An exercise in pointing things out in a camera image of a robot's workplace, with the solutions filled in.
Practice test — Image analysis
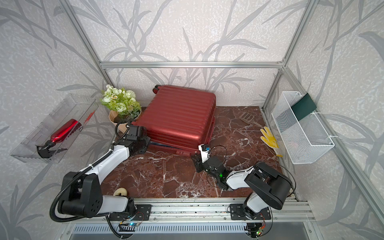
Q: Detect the red hard-shell suitcase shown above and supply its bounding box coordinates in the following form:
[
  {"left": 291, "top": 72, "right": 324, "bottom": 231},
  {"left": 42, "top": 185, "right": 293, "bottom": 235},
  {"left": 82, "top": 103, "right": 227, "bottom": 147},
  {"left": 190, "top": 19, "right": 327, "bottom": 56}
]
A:
[{"left": 132, "top": 85, "right": 216, "bottom": 157}]

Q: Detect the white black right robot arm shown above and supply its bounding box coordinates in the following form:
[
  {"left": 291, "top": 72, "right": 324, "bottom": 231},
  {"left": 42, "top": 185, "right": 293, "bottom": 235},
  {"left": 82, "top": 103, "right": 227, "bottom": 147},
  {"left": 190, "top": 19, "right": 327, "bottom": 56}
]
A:
[{"left": 192, "top": 154, "right": 294, "bottom": 220}]

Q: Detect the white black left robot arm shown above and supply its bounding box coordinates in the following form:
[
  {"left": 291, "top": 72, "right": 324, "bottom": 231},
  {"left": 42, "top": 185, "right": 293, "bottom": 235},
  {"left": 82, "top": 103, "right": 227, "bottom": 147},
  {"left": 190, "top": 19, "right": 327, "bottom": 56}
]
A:
[{"left": 50, "top": 125, "right": 150, "bottom": 222}]

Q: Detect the beige flower pot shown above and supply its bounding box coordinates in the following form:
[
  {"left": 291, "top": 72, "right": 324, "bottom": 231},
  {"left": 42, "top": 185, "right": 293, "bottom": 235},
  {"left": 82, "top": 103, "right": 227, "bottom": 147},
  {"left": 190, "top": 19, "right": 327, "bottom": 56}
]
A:
[{"left": 109, "top": 111, "right": 142, "bottom": 133}]

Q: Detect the white flowers green plant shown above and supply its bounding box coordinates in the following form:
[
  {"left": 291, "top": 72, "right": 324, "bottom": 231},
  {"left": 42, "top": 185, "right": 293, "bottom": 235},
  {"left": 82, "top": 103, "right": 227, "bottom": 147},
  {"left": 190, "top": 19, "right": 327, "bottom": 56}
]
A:
[{"left": 100, "top": 85, "right": 142, "bottom": 120}]

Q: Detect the cream tape roll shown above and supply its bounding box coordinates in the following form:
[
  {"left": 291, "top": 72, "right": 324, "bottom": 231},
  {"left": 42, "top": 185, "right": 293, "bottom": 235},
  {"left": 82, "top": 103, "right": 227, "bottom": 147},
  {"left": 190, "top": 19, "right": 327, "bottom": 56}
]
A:
[{"left": 114, "top": 188, "right": 128, "bottom": 197}]

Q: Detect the brown slotted litter scoop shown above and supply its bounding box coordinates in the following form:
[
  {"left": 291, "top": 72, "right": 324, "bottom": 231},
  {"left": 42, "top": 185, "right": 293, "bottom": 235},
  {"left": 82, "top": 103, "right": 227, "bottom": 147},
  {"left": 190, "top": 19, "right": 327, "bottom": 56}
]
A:
[{"left": 240, "top": 112, "right": 264, "bottom": 128}]

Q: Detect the yellow rubber glove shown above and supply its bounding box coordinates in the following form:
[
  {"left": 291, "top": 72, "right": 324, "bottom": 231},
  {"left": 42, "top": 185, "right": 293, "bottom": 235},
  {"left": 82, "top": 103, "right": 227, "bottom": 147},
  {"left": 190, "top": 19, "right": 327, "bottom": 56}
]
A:
[{"left": 260, "top": 127, "right": 283, "bottom": 158}]

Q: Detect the red black spray bottle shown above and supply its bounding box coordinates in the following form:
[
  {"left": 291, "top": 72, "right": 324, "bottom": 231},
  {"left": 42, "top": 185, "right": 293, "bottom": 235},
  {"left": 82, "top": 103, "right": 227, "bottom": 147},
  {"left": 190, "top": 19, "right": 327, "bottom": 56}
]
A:
[{"left": 37, "top": 119, "right": 82, "bottom": 159}]

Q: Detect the dark green card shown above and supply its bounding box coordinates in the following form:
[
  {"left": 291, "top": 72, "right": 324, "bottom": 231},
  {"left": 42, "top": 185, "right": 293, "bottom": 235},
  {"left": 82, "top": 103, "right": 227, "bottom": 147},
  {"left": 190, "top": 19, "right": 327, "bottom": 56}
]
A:
[{"left": 291, "top": 93, "right": 317, "bottom": 122}]

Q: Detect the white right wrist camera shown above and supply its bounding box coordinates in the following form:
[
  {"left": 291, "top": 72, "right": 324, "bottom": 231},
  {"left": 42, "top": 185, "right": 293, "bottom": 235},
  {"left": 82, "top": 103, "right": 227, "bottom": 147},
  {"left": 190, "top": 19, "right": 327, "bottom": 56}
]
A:
[{"left": 199, "top": 144, "right": 211, "bottom": 163}]

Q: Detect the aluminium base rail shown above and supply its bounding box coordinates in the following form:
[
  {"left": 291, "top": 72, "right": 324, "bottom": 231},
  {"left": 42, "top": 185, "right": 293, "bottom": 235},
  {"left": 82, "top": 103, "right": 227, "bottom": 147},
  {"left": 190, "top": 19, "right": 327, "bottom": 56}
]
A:
[{"left": 135, "top": 198, "right": 315, "bottom": 224}]

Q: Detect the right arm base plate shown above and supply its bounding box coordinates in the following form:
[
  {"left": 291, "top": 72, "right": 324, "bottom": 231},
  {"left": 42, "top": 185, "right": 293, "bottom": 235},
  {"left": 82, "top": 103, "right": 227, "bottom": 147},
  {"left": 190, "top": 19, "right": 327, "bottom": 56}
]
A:
[{"left": 228, "top": 204, "right": 272, "bottom": 221}]

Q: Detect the clear plastic wall bin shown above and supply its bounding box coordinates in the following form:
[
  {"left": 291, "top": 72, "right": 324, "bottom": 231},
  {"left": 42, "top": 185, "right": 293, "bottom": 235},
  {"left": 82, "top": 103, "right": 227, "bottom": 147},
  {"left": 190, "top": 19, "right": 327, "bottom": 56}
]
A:
[{"left": 10, "top": 94, "right": 98, "bottom": 164}]

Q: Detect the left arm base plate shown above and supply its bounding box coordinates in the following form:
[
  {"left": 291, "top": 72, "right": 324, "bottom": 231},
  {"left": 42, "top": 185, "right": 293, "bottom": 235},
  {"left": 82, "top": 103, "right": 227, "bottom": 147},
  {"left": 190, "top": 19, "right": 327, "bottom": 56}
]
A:
[{"left": 109, "top": 205, "right": 152, "bottom": 222}]

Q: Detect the aluminium cage frame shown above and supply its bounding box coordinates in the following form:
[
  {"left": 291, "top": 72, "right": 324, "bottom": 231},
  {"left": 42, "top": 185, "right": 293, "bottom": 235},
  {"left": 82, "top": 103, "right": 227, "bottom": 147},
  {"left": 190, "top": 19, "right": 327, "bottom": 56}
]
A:
[{"left": 59, "top": 1, "right": 384, "bottom": 224}]

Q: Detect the white wire mesh basket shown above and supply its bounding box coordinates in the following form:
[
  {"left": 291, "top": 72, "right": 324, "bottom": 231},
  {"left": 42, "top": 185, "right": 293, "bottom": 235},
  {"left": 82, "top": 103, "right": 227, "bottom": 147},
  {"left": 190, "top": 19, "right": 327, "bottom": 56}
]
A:
[{"left": 272, "top": 91, "right": 335, "bottom": 165}]

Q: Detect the black corrugated cable hose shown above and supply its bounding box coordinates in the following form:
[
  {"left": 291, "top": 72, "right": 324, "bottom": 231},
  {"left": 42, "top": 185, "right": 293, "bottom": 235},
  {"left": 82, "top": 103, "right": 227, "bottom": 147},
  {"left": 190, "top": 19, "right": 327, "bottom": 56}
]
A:
[{"left": 49, "top": 119, "right": 133, "bottom": 223}]

